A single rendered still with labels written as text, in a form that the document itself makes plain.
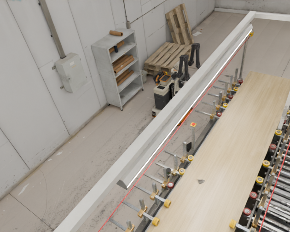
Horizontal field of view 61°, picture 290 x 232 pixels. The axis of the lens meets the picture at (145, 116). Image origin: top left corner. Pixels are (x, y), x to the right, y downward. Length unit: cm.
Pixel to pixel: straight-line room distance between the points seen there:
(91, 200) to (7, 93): 322
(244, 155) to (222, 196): 70
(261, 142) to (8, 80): 381
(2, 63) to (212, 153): 328
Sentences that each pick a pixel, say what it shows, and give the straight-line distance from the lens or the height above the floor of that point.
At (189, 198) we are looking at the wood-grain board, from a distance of 311.
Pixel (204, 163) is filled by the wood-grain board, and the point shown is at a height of 90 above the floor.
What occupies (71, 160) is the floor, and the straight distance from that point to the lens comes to 504.
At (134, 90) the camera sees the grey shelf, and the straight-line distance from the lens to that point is 604.
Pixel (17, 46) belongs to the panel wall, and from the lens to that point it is 431.
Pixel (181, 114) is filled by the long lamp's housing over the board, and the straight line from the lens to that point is 187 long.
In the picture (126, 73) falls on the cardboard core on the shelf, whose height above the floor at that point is 57.
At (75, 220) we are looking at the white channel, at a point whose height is 246.
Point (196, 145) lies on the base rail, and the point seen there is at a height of 70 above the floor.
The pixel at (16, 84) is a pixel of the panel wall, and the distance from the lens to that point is 440.
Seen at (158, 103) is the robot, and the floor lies 46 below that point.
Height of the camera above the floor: 360
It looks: 41 degrees down
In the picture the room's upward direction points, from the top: 9 degrees counter-clockwise
